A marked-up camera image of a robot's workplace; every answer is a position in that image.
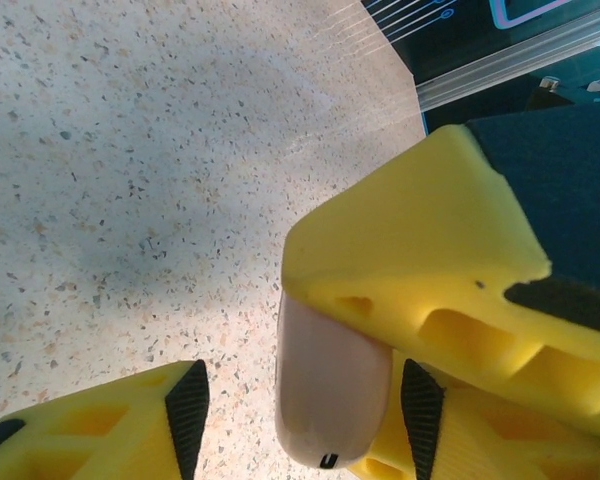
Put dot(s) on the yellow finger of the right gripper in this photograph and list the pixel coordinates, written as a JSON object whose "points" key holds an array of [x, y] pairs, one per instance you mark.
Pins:
{"points": [[405, 240]]}

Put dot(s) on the right aluminium frame post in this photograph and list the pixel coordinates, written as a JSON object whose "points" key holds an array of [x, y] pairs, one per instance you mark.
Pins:
{"points": [[505, 67]]}

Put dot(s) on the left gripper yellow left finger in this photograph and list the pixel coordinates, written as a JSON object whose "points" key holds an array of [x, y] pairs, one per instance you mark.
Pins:
{"points": [[80, 440]]}

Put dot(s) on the pink earbud charging case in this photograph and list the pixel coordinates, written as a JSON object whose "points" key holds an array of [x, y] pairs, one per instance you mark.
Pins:
{"points": [[330, 380]]}

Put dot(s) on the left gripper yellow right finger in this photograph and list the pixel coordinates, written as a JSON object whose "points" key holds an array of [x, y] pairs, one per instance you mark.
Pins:
{"points": [[480, 440]]}

